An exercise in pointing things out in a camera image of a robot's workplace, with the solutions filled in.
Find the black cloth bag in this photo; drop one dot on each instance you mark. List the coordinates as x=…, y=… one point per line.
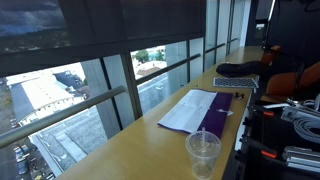
x=231, y=70

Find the white power strip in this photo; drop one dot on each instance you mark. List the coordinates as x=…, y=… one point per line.
x=294, y=113

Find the metal window handrail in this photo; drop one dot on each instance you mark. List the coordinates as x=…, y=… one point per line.
x=17, y=134

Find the orange chair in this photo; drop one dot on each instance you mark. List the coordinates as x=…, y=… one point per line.
x=300, y=85

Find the black clamp with orange handle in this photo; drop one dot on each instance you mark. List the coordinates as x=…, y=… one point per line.
x=261, y=109

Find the small black binder clip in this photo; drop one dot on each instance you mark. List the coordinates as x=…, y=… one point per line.
x=238, y=96

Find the clear plastic cup with straw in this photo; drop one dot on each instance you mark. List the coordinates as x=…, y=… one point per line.
x=204, y=148

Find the black clamp with orange tip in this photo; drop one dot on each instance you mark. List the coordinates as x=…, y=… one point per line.
x=264, y=150

